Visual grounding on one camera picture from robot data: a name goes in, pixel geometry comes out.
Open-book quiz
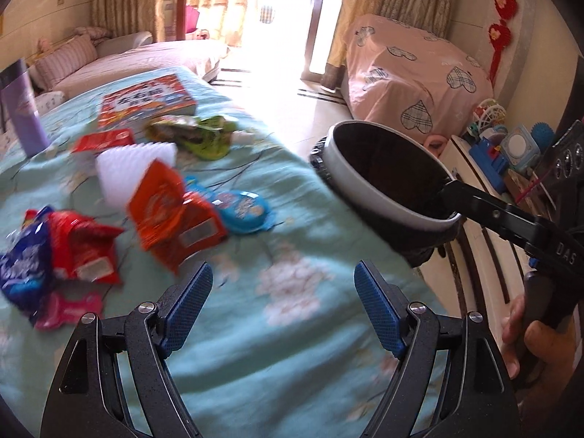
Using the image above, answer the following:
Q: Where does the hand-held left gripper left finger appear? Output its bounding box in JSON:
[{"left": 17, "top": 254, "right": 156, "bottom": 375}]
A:
[{"left": 40, "top": 261, "right": 215, "bottom": 438}]

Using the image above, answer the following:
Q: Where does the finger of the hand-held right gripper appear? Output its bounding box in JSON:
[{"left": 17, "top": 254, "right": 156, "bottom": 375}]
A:
[
  {"left": 439, "top": 179, "right": 549, "bottom": 234},
  {"left": 454, "top": 209, "right": 534, "bottom": 251}
]

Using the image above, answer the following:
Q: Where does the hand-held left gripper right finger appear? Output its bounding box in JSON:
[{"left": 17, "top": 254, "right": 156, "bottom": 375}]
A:
[{"left": 353, "top": 260, "right": 523, "bottom": 438}]

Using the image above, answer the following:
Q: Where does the white foam fruit net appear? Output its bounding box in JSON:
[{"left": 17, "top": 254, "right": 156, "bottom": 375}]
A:
[{"left": 95, "top": 141, "right": 178, "bottom": 207}]

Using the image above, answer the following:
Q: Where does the red milk carton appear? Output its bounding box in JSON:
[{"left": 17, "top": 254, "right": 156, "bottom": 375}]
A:
[{"left": 70, "top": 128, "right": 136, "bottom": 156}]

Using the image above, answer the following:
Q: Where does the person's right hand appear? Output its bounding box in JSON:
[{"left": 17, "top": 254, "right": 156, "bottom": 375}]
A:
[{"left": 501, "top": 293, "right": 576, "bottom": 420}]

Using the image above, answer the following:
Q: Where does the white low cabinet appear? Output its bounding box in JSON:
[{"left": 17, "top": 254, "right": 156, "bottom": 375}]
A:
[{"left": 420, "top": 134, "right": 548, "bottom": 329}]

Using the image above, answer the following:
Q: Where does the blue toy truck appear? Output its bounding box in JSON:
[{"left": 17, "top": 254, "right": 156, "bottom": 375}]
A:
[{"left": 472, "top": 139, "right": 509, "bottom": 178}]

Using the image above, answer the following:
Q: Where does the light blue cube toy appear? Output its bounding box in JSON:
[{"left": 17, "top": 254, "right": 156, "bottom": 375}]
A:
[{"left": 504, "top": 124, "right": 543, "bottom": 169}]

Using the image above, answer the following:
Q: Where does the red packet white label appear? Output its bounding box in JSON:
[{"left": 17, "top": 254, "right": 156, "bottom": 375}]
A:
[{"left": 176, "top": 191, "right": 229, "bottom": 261}]

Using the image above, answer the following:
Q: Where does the blue spiky ball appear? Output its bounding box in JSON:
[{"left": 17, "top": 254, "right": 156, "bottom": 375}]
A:
[{"left": 529, "top": 121, "right": 555, "bottom": 151}]

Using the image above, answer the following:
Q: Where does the white cage ball toy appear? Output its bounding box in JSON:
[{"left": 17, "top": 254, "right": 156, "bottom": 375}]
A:
[{"left": 474, "top": 98, "right": 507, "bottom": 135}]

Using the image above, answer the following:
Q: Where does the orange snack packet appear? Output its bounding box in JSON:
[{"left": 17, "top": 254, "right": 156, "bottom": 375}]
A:
[{"left": 127, "top": 159, "right": 185, "bottom": 274}]

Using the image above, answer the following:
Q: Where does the blue round snack packet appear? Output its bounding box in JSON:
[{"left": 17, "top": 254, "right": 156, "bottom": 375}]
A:
[{"left": 185, "top": 176, "right": 274, "bottom": 235}]

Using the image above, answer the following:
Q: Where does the pink candy wrapper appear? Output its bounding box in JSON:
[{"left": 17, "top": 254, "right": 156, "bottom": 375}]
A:
[{"left": 34, "top": 291, "right": 105, "bottom": 331}]

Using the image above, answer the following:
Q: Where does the red crumpled snack packet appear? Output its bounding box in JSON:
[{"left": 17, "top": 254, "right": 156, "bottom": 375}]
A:
[{"left": 46, "top": 210, "right": 126, "bottom": 286}]

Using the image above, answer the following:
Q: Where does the pink heart print cover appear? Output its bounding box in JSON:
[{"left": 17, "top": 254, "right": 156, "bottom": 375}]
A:
[{"left": 340, "top": 14, "right": 493, "bottom": 140}]

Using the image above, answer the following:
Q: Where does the green drink pouch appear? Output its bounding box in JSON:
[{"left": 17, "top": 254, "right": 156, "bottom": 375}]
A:
[{"left": 145, "top": 114, "right": 256, "bottom": 161}]

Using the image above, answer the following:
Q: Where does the dark blue snack packet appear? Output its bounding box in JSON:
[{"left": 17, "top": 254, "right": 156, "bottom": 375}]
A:
[{"left": 0, "top": 207, "right": 55, "bottom": 324}]

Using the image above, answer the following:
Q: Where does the red picture book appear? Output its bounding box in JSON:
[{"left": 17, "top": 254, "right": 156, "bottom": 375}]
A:
[{"left": 97, "top": 73, "right": 198, "bottom": 129}]

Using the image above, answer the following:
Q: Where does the white dotted sofa cover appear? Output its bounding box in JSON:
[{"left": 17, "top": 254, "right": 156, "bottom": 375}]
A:
[{"left": 34, "top": 90, "right": 67, "bottom": 115}]

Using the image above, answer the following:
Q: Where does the purple water bottle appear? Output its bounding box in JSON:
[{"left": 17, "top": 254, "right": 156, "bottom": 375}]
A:
[{"left": 0, "top": 58, "right": 50, "bottom": 158}]

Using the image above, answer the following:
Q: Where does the pink covered sofa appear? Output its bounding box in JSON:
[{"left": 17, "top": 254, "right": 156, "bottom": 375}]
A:
[{"left": 27, "top": 31, "right": 229, "bottom": 101}]

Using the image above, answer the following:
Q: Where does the large striped pink pillow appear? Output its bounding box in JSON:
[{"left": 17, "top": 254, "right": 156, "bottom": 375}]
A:
[{"left": 34, "top": 34, "right": 99, "bottom": 89}]

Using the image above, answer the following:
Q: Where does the small striped pink pillow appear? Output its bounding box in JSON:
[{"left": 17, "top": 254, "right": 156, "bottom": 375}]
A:
[{"left": 75, "top": 26, "right": 112, "bottom": 46}]

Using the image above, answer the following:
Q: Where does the red heart wall decoration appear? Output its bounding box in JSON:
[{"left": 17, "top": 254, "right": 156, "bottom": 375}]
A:
[{"left": 486, "top": 0, "right": 521, "bottom": 85}]

